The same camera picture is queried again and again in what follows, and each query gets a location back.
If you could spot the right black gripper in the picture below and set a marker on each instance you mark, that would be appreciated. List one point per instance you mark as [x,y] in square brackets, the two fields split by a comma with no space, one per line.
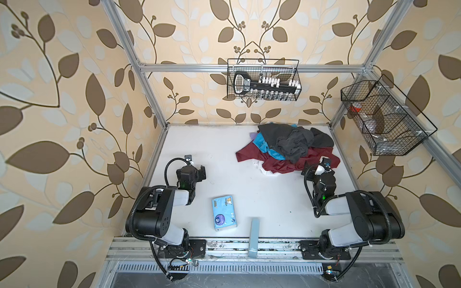
[311,171]

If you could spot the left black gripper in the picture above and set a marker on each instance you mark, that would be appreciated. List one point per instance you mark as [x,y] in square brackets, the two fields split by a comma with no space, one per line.
[201,173]

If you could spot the maroon cloth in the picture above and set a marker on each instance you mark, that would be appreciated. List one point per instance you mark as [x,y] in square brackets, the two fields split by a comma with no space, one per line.
[251,152]

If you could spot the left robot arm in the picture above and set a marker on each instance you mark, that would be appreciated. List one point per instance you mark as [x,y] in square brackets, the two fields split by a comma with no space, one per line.
[150,218]

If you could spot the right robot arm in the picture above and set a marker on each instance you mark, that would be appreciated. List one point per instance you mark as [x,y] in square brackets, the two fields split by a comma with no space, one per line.
[373,220]

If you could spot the dark grey cloth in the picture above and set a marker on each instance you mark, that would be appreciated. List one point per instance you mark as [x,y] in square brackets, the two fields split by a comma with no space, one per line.
[293,142]

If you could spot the white cloth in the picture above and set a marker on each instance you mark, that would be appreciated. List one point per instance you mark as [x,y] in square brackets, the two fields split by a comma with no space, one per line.
[258,164]

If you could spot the lavender cloth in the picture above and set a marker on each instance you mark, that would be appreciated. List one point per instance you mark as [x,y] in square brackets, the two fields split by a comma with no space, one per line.
[254,135]

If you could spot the teal cloth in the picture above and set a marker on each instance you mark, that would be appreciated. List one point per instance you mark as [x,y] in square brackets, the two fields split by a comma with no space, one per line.
[263,146]

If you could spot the light blue tissue pack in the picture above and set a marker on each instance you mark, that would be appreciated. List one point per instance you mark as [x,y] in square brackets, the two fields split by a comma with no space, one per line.
[223,209]

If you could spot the pale blue flat bar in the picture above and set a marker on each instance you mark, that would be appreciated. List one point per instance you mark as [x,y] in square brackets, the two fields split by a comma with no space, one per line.
[254,239]

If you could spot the black socket tool set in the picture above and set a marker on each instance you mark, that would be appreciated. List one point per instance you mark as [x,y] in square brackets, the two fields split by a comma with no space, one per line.
[243,83]

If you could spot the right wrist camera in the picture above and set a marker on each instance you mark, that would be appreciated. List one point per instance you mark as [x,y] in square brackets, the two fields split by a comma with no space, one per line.
[323,167]

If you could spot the right black wire basket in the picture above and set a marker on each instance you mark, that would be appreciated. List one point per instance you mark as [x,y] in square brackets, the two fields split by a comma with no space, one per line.
[392,123]

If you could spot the black wire basket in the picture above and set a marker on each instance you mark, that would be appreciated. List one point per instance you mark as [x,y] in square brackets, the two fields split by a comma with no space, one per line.
[283,69]
[392,123]

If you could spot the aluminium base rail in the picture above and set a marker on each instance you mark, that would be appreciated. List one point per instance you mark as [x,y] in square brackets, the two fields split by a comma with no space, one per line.
[266,256]

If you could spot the back black wire basket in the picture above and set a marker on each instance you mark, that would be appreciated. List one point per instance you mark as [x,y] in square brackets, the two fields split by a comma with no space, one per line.
[283,69]

